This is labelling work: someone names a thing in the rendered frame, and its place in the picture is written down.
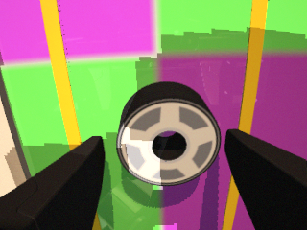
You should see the black tyre with beige wheel rim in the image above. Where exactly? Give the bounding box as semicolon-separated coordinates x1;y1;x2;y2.
116;80;222;185

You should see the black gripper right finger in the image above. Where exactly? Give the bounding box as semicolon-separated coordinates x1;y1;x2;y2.
225;129;307;230

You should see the yellow rectangular outline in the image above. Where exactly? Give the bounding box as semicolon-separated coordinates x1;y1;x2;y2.
39;0;268;230

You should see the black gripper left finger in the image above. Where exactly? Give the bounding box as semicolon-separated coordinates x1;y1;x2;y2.
0;135;105;230

